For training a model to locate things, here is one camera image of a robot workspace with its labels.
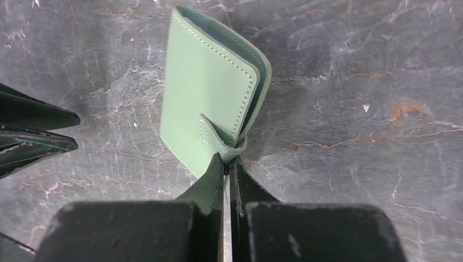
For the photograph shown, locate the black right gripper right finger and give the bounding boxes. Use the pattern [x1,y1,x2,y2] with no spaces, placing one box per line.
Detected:
[229,158,407,261]

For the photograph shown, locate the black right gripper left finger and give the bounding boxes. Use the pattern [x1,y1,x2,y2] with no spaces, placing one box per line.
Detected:
[35,154,224,262]

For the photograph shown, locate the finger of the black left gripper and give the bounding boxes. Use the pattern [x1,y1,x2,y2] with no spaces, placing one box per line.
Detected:
[1,124,78,179]
[1,84,80,130]

